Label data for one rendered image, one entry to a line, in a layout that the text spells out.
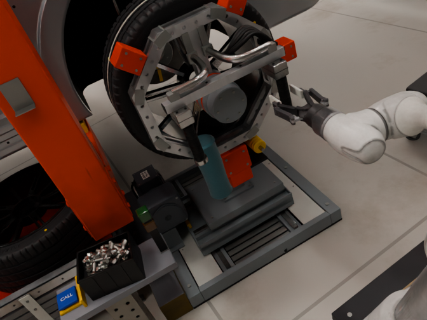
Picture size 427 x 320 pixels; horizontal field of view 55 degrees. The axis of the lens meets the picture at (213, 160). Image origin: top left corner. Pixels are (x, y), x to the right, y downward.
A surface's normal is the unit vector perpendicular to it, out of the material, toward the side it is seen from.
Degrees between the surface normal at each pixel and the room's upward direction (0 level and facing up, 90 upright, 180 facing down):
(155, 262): 0
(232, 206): 0
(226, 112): 90
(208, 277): 0
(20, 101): 90
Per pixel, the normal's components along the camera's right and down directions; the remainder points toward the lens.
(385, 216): -0.29, -0.75
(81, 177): 0.41, 0.47
